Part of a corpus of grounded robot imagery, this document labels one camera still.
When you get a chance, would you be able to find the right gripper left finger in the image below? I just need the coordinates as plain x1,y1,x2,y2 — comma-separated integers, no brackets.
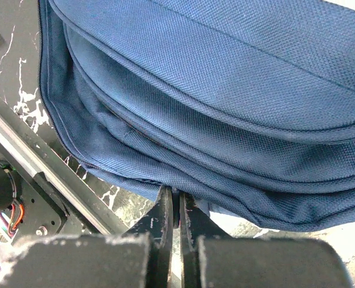
0,186,174,287

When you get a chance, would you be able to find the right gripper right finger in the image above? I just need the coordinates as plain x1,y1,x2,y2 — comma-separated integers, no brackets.
179,193,353,287

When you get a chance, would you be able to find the navy blue student backpack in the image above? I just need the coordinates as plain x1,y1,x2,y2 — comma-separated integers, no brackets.
38,1,355,232

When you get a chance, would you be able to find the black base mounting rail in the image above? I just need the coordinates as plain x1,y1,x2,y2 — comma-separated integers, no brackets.
0,98,127,245

